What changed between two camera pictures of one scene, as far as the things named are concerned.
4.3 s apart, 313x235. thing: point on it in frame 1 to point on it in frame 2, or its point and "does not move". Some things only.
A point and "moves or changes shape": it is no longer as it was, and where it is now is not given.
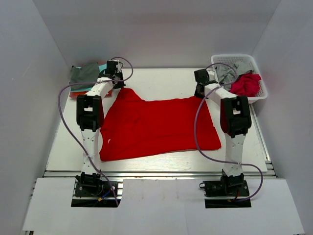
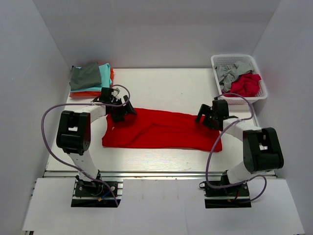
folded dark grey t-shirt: (88, 73) does not move
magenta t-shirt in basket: (246, 84) does not move
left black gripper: (120, 85) to (126, 109)
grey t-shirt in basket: (226, 72) does not move
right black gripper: (197, 94) to (205, 109)
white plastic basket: (261, 91) does not move
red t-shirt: (131, 127) moves or changes shape
